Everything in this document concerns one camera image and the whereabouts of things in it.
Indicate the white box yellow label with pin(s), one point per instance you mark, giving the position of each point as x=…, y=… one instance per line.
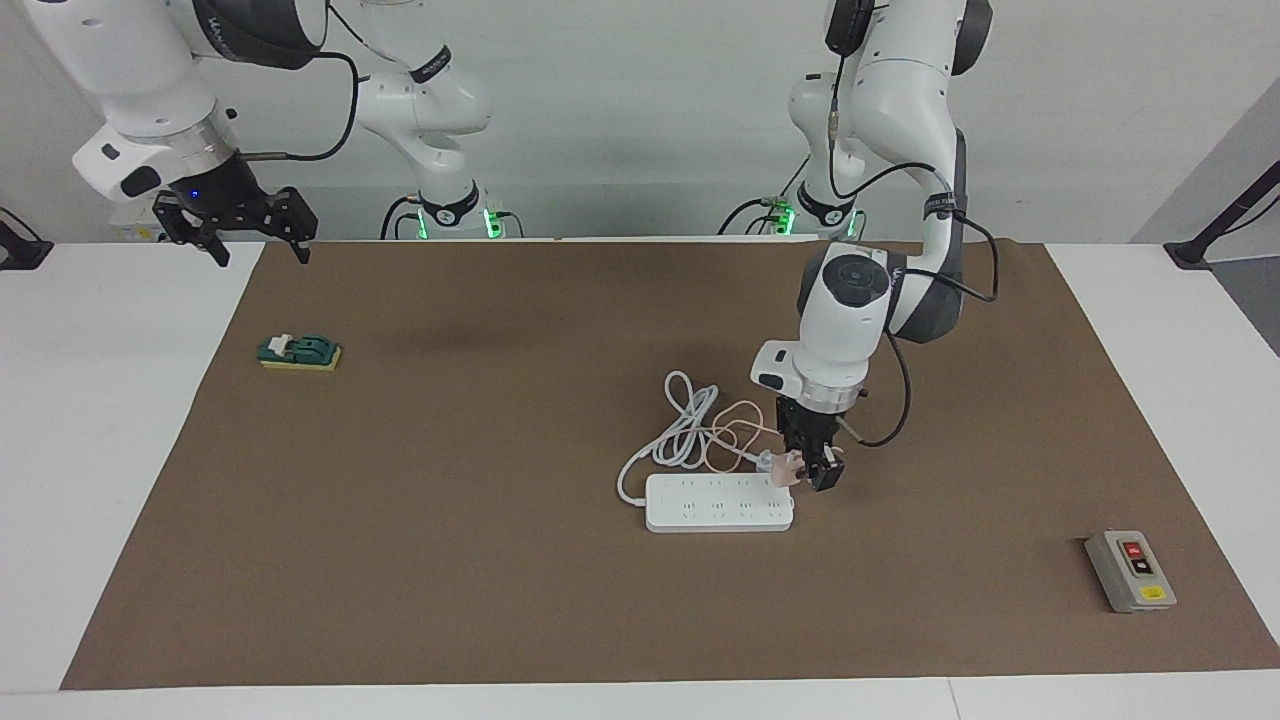
x=135, y=228

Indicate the white power strip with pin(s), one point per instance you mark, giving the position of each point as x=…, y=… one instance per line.
x=720, y=510

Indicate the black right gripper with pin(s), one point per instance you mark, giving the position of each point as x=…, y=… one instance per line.
x=225, y=195

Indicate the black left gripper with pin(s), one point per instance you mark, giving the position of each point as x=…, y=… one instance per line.
x=805, y=430

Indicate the black camera stand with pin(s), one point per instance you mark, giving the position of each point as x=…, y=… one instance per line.
x=1230, y=215
x=20, y=250

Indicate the grey on-off switch box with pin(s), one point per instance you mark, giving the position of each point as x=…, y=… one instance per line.
x=1130, y=572

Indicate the brown table mat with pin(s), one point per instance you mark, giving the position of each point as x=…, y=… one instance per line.
x=600, y=600

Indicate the green knife switch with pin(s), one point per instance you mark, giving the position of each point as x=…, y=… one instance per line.
x=300, y=352

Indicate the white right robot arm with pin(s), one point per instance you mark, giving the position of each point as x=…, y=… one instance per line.
x=130, y=70

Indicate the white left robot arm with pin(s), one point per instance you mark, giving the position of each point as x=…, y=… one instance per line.
x=850, y=300

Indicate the pink charger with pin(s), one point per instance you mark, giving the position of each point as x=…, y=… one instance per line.
x=790, y=470

